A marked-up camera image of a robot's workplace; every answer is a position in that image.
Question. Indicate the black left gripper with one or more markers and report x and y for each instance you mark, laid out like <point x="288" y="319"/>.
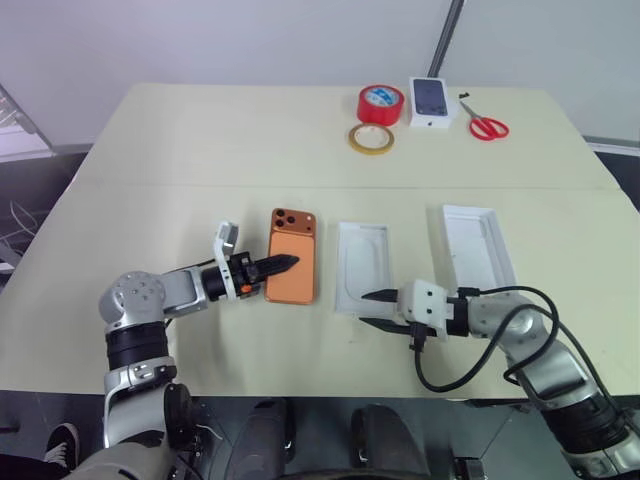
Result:
<point x="246" y="281"/>

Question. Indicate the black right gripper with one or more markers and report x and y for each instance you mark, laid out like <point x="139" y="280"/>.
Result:
<point x="418" y="336"/>

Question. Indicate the orange smartphone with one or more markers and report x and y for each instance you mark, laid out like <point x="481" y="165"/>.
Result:
<point x="292" y="235"/>

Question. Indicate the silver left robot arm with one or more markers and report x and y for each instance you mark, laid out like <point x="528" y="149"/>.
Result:
<point x="135" y="297"/>

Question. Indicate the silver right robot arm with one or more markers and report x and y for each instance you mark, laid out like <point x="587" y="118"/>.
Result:
<point x="530" y="330"/>

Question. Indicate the white phone box base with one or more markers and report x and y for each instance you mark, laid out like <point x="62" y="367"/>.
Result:
<point x="362" y="255"/>

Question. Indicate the white phone box lid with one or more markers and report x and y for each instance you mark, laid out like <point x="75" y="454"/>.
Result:
<point x="477" y="245"/>

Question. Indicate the white box with phone print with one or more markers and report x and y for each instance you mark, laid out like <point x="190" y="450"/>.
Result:
<point x="430" y="97"/>

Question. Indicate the dark rounded shape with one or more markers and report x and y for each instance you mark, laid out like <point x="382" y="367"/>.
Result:
<point x="385" y="435"/>
<point x="260" y="435"/>

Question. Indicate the yellow tape roll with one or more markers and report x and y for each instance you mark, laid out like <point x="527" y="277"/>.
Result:
<point x="355" y="142"/>

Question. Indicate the red tape roll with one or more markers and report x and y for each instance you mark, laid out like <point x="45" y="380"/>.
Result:
<point x="372" y="112"/>

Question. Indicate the beige fabric covered shape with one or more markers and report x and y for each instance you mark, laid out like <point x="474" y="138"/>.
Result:
<point x="120" y="460"/>

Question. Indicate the black and white sneaker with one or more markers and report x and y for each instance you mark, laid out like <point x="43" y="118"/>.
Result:
<point x="62" y="442"/>

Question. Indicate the grey metal pole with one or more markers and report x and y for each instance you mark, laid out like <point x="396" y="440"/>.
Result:
<point x="445" y="35"/>

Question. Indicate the grey metal rack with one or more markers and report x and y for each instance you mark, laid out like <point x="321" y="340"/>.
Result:
<point x="20" y="130"/>

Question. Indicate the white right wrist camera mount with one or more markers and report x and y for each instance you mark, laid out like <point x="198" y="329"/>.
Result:
<point x="425" y="302"/>

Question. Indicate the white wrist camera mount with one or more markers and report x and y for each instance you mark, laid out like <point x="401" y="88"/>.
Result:
<point x="226" y="239"/>
<point x="425" y="302"/>

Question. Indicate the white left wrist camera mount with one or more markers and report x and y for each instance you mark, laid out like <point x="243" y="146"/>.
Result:
<point x="226" y="239"/>

